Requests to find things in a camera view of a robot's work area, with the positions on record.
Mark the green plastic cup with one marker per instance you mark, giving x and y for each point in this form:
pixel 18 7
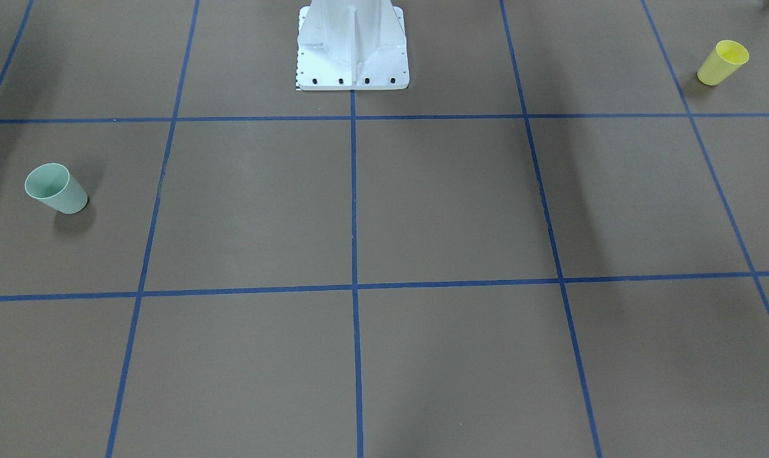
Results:
pixel 54 186

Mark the yellow plastic cup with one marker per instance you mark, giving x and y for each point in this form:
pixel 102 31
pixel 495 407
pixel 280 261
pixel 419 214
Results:
pixel 726 57

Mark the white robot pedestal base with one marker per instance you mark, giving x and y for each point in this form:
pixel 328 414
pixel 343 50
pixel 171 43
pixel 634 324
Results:
pixel 351 45

